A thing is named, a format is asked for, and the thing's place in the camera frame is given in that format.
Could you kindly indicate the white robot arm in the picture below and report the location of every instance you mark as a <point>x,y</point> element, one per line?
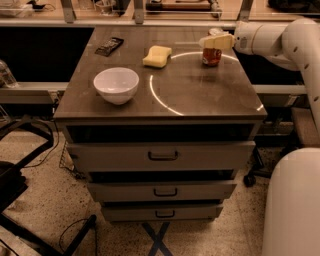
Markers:
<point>292,212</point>

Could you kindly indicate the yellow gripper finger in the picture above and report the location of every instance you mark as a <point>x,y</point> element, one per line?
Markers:
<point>216,31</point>
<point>221,42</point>

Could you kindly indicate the middle drawer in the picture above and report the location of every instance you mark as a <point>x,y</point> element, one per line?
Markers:
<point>161,191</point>

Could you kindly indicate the black office chair right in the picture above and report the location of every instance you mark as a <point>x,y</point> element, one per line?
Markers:
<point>263,166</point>

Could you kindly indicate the grey drawer cabinet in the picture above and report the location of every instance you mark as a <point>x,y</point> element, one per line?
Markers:
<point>184,101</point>

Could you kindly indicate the top drawer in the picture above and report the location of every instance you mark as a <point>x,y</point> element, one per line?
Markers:
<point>174,156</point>

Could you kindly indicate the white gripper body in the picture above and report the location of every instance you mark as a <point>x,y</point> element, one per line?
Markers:
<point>242,37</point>

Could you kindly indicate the bottom drawer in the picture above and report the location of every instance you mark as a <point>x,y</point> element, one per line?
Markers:
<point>162,212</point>

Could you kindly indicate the yellow sponge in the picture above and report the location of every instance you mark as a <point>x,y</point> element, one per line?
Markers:
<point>157,56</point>

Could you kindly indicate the red coke can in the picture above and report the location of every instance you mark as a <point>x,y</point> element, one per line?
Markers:
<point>211,57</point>

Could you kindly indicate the white bowl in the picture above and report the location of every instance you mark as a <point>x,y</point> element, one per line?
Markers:
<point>116,85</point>

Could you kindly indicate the drawer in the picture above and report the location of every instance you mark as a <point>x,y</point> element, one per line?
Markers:
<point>162,212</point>
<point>161,191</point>
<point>174,156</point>

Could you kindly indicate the black snack packet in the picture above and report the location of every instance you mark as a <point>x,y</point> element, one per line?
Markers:
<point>108,47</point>

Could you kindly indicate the clear plastic bottle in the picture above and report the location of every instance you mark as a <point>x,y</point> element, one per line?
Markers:
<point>7,80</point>

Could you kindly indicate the black chair left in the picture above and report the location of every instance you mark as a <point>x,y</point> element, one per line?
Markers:
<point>13,184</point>

